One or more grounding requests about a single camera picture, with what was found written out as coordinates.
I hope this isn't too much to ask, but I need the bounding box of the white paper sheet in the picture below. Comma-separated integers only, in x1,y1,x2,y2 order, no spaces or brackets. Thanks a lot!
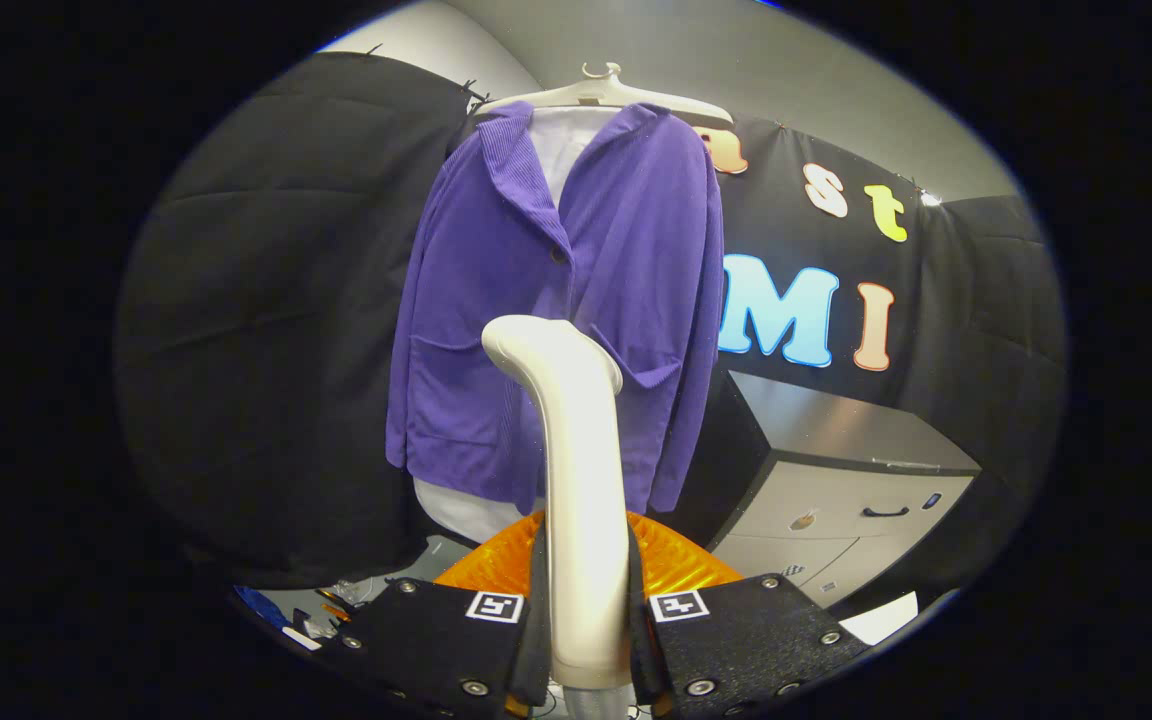
839,591,920,646

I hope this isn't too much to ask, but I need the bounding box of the purple jacket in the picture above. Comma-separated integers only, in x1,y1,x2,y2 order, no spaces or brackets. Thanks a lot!
385,100,727,516

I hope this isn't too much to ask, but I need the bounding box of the white clothes hanger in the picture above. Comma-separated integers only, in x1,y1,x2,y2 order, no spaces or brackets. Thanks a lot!
473,62,734,126

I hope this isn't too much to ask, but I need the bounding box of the blue floor item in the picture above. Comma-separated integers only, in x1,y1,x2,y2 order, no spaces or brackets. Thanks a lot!
234,585,292,631

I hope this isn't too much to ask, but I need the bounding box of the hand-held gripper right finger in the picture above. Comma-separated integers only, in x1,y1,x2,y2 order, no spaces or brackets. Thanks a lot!
626,512,872,719

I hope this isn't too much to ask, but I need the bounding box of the white garment steamer head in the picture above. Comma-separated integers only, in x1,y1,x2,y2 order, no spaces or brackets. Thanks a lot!
481,315,637,691

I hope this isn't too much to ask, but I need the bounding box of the grey cabinet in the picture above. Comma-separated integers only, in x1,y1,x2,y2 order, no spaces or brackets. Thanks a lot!
681,370,982,609

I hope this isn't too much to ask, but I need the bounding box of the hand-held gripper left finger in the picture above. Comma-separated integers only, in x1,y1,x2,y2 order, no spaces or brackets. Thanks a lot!
336,512,552,719

